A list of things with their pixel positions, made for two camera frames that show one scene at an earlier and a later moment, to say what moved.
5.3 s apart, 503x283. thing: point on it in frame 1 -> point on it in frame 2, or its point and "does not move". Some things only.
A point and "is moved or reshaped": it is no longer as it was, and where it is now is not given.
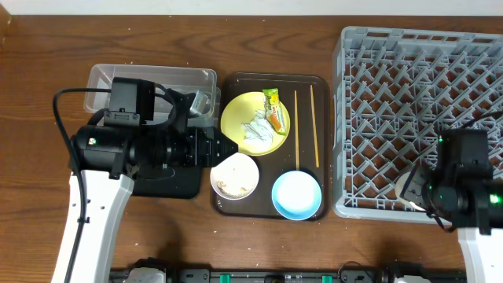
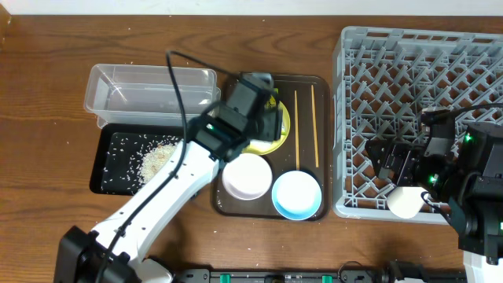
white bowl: (235, 178) is moved or reshaped
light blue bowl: (296, 195) does not move
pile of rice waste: (243, 192) is moved or reshaped
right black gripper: (437, 214) -> (410, 153)
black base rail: (358, 275) does not move
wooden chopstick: (297, 132) does not move
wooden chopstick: (317, 154) does not move
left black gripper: (209, 152) -> (275, 130)
